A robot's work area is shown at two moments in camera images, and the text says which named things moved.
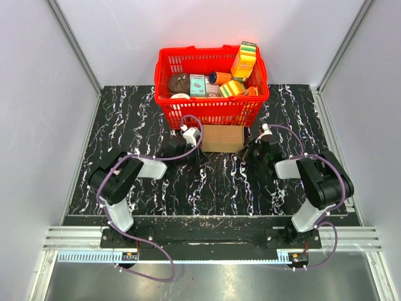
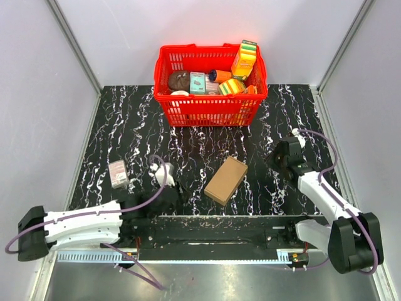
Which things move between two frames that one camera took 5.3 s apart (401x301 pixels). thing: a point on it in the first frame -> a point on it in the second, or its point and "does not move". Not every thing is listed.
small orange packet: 251,91 does not move
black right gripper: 253,145 -> 277,150
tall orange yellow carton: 244,61 does not move
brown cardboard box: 227,138 -> 226,180
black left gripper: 199,157 -> 182,202
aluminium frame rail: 78,51 does not move
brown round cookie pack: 179,83 does not move
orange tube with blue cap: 218,78 does not move
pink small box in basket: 212,89 does not move
